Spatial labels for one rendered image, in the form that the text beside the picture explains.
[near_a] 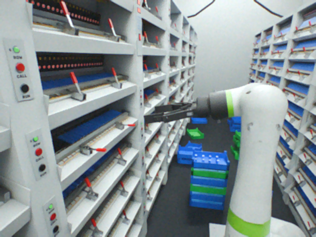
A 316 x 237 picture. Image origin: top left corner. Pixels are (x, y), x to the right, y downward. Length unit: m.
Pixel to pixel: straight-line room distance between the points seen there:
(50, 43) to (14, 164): 0.29
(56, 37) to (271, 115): 0.56
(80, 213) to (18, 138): 0.39
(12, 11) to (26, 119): 0.22
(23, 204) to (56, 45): 0.40
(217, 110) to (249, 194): 0.26
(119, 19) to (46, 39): 0.59
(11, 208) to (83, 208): 0.30
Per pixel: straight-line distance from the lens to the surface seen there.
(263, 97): 0.52
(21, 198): 0.58
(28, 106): 0.51
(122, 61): 1.08
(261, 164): 0.56
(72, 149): 0.71
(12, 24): 0.51
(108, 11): 1.13
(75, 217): 0.78
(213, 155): 1.85
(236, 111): 0.65
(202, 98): 0.67
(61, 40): 0.60
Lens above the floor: 1.27
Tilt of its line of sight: 18 degrees down
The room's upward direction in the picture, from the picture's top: straight up
